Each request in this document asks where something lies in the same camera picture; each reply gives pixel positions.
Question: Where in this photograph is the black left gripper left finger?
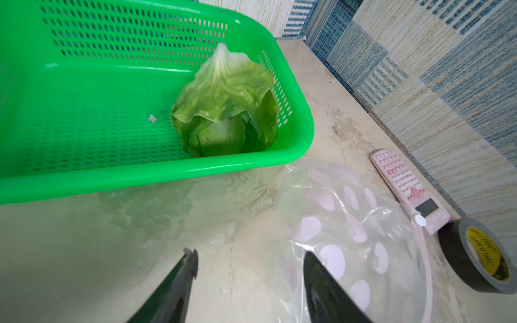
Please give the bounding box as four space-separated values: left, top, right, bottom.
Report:
128 248 199 323

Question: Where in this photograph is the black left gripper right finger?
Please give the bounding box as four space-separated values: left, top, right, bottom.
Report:
303 251 370 323

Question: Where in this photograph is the polka dot zip-top bag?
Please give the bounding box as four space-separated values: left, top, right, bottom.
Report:
267 159 433 322

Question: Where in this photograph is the chinese cabbage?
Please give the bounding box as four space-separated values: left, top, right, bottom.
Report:
172 43 280 157

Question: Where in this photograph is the pink calculator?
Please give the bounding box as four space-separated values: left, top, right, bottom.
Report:
370 149 450 235

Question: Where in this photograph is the black tape roll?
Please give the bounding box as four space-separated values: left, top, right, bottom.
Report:
438 217 516 295

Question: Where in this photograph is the green plastic perforated basket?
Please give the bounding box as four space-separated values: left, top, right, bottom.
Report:
1 1 315 204

